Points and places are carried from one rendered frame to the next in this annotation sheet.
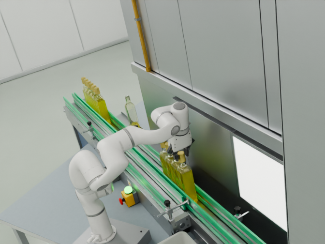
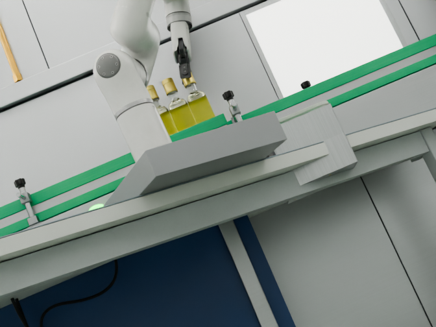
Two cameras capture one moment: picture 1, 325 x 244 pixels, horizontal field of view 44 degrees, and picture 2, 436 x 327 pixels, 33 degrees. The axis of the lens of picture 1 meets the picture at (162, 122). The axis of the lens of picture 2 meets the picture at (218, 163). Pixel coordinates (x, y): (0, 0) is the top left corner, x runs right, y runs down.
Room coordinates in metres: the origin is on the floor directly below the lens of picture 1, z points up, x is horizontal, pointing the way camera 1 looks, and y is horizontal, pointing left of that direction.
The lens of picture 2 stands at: (0.82, 1.85, 0.42)
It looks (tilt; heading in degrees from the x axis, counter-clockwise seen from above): 12 degrees up; 291
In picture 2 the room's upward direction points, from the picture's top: 23 degrees counter-clockwise
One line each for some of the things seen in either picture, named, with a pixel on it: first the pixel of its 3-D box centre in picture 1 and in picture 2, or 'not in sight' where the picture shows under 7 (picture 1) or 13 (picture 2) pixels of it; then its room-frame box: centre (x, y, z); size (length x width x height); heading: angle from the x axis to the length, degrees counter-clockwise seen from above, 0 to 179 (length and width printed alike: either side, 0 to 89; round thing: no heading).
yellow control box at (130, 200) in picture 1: (129, 197); not in sight; (1.80, 0.27, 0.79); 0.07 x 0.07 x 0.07; 23
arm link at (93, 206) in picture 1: (92, 196); (122, 84); (1.53, 0.39, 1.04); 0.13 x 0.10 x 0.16; 102
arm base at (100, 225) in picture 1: (97, 224); (150, 140); (1.51, 0.41, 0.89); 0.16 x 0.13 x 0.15; 138
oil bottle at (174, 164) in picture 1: (180, 177); (189, 133); (1.60, -0.03, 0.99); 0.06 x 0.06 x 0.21; 24
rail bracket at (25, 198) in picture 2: not in sight; (24, 201); (1.96, 0.31, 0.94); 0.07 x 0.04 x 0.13; 113
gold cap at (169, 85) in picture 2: not in sight; (169, 86); (1.60, -0.03, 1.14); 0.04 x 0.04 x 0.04
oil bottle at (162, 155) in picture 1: (169, 167); not in sight; (1.71, 0.02, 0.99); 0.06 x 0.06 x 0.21; 24
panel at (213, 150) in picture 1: (233, 162); (254, 63); (1.40, -0.26, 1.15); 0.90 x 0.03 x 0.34; 23
